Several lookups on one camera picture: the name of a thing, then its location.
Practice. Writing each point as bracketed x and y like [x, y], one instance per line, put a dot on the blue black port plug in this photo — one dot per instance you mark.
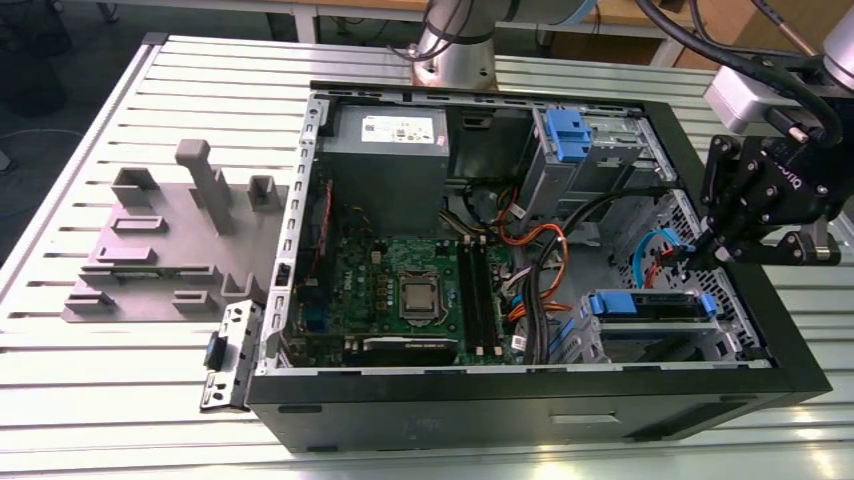
[215, 350]

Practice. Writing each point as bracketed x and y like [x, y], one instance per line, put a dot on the metal card retention bracket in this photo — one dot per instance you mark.
[233, 355]

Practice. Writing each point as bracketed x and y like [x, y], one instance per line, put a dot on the metal drive bay cage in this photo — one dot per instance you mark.
[600, 170]

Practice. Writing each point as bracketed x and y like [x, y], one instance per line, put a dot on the blue plastic bay latch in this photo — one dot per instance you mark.
[566, 125]

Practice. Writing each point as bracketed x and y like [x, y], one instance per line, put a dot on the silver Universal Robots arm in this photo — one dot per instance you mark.
[460, 60]

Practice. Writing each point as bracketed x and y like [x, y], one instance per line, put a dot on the metal disk bay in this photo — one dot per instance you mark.
[656, 330]

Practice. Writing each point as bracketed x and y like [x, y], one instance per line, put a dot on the black RAM slot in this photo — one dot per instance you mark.
[491, 300]
[470, 300]

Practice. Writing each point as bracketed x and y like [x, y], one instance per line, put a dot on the black open PC case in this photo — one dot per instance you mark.
[467, 420]

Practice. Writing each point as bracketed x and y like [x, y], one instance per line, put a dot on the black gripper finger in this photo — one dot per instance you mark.
[781, 250]
[723, 200]

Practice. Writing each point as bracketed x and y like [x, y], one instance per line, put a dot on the grey parts rack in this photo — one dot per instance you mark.
[187, 250]

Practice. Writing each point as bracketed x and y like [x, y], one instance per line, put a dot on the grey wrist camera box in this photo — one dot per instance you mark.
[734, 100]

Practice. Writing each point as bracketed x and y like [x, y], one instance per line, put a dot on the white desk frame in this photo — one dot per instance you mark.
[306, 27]

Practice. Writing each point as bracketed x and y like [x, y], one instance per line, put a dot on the black graphics card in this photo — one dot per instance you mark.
[410, 350]

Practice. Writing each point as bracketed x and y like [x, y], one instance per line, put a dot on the wooden cabinet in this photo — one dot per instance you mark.
[754, 30]

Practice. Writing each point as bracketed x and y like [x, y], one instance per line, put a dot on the green RAM stick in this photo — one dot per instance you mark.
[156, 273]

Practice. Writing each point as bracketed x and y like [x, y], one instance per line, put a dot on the grey power supply unit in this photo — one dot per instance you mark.
[387, 190]

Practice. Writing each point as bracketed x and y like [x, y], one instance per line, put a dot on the silver CPU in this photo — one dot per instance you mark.
[419, 297]

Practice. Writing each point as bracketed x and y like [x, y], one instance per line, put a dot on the wooden desk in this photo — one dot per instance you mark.
[620, 20]

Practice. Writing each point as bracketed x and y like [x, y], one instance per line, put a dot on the black CPU socket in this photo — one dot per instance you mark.
[420, 318]

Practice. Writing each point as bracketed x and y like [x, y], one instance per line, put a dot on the hard disk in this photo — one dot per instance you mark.
[660, 305]

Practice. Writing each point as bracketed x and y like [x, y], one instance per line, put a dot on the black chair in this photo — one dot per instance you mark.
[33, 75]

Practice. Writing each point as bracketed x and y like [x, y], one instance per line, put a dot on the green motherboard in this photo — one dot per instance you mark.
[416, 252]

